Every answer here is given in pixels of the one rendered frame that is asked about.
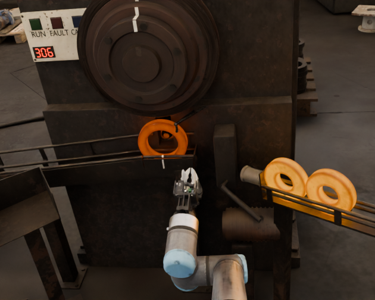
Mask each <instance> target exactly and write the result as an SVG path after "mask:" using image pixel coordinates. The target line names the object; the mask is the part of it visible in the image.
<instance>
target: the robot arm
mask: <svg viewBox="0 0 375 300"><path fill-rule="evenodd" d="M190 174H191V181H192V182H191V183H189V182H188V181H189V177H190ZM173 196H174V200H175V203H176V205H177V209H176V210H177V211H176V212H175V213H174V214H173V216H172V217H171V218H170V222H169V227H167V230H168V235H167V243H166V249H165V256H164V260H163V263H164V270H165V272H166V273H168V274H169V275H170V276H171V279H172V281H173V283H174V285H175V286H176V287H177V288H178V289H180V290H182V291H192V290H194V289H196V288H197V287H198V286H213V287H212V298H211V300H247V297H246V289H245V284H246V283H247V281H248V270H247V264H246V258H245V256H244V255H242V254H234V255H211V256H196V246H197V238H198V227H199V221H198V219H197V218H196V212H194V210H193V208H196V206H198V205H199V200H200V199H202V198H201V197H202V186H201V184H200V182H199V179H198V176H197V174H196V172H195V170H194V169H193V168H188V169H187V170H186V171H184V170H182V178H181V179H180V180H178V183H176V181H175V182H174V190H173Z"/></svg>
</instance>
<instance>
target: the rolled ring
mask: <svg viewBox="0 0 375 300"><path fill-rule="evenodd" d="M177 126H178V132H177V133H176V132H175V125H174V122H173V121H170V120H166V119H157V120H152V121H150V122H149V123H146V124H145V125H144V126H143V127H142V129H141V131H140V133H139V137H138V146H139V149H140V151H141V153H142V154H143V155H184V154H185V153H186V150H187V146H188V138H187V136H186V133H185V131H184V130H183V129H182V128H181V127H180V126H179V125H177ZM158 130H163V131H166V132H169V133H171V134H172V135H174V136H175V138H176V139H177V141H178V147H177V149H176V150H175V151H173V152H171V153H169V154H162V153H159V152H156V151H155V150H153V149H152V148H151V147H150V145H149V143H148V136H149V135H150V134H151V133H152V132H155V131H158Z"/></svg>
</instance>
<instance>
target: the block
mask: <svg viewBox="0 0 375 300"><path fill-rule="evenodd" d="M213 144H214V158H215V173H216V181H217V187H218V188H219V189H220V185H221V184H222V183H223V181H224V180H226V179H227V180H228V181H229V183H228V185H227V186H226V188H228V189H234V188H237V186H238V156H237V143H236V126H235V125H234V124H216V125H215V127H214V134H213Z"/></svg>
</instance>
